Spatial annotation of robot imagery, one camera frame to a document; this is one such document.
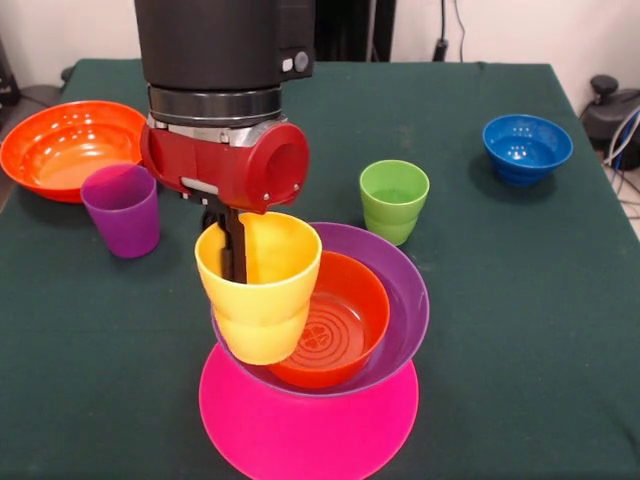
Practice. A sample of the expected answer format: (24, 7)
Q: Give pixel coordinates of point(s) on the blue bowl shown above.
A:
(527, 150)

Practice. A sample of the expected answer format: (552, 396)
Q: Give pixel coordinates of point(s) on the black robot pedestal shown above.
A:
(350, 30)

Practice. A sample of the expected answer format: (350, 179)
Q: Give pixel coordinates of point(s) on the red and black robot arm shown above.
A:
(210, 45)

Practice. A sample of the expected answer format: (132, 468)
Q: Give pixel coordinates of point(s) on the pink bowl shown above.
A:
(300, 435)

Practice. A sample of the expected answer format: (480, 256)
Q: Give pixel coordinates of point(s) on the purple bowl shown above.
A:
(405, 300)

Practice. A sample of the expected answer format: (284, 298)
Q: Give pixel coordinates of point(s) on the black pedestal foot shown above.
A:
(42, 92)
(607, 120)

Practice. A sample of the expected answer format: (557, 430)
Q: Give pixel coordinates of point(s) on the green cup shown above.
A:
(395, 210)

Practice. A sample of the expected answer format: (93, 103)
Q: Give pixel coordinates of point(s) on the purple cup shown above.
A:
(122, 220)

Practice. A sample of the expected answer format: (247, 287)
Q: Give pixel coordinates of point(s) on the small orange bowl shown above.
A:
(345, 310)

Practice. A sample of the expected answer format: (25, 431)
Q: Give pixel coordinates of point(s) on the dark green tablecloth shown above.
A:
(500, 350)

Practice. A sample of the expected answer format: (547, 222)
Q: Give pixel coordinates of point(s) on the large orange bowl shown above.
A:
(65, 145)

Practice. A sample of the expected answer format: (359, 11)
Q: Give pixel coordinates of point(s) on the yellow cup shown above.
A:
(260, 310)

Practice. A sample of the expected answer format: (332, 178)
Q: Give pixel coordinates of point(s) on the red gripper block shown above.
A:
(220, 165)

